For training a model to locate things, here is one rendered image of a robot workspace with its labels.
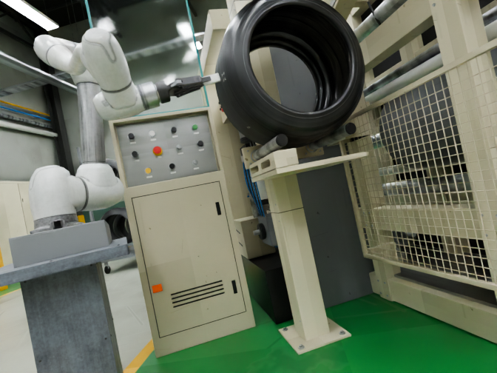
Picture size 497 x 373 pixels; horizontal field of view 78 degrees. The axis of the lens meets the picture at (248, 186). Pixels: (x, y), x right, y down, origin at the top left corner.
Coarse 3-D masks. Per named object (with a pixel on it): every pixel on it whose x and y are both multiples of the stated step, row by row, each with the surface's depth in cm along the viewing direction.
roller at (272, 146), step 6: (276, 138) 108; (282, 138) 108; (270, 144) 114; (276, 144) 109; (282, 144) 108; (258, 150) 131; (264, 150) 123; (270, 150) 118; (276, 150) 117; (252, 156) 141; (258, 156) 133; (264, 156) 129
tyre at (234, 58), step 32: (256, 0) 111; (288, 0) 112; (320, 0) 115; (256, 32) 136; (288, 32) 139; (320, 32) 133; (352, 32) 118; (224, 64) 109; (320, 64) 143; (352, 64) 116; (224, 96) 117; (256, 96) 106; (320, 96) 143; (352, 96) 115; (256, 128) 114; (288, 128) 110; (320, 128) 113
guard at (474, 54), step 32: (448, 64) 93; (416, 128) 110; (480, 128) 88; (480, 160) 90; (352, 192) 156; (448, 192) 102; (448, 224) 105; (416, 256) 122; (448, 256) 107; (480, 256) 96
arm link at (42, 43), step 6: (42, 36) 129; (48, 36) 129; (36, 42) 128; (42, 42) 126; (48, 42) 125; (54, 42) 126; (60, 42) 128; (66, 42) 132; (72, 42) 136; (36, 48) 127; (42, 48) 125; (48, 48) 124; (72, 48) 133; (36, 54) 130; (42, 54) 125; (42, 60) 129
